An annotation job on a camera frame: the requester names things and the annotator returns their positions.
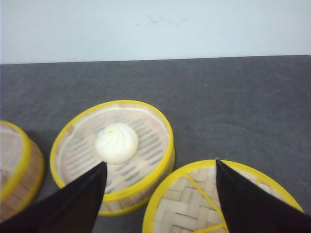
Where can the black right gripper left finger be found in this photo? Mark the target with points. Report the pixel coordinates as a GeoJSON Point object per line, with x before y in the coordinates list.
{"type": "Point", "coordinates": [72, 209]}

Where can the steamer drawer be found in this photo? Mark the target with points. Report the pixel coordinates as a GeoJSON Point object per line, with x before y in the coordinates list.
{"type": "Point", "coordinates": [22, 169]}
{"type": "Point", "coordinates": [129, 185]}

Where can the woven bamboo steamer lid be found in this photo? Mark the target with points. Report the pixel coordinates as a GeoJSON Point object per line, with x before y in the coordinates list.
{"type": "Point", "coordinates": [187, 200]}

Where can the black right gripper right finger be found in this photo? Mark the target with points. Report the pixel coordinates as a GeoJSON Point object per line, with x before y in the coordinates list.
{"type": "Point", "coordinates": [249, 209]}

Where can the single white bun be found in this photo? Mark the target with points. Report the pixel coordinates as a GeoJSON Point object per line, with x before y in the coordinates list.
{"type": "Point", "coordinates": [116, 143]}

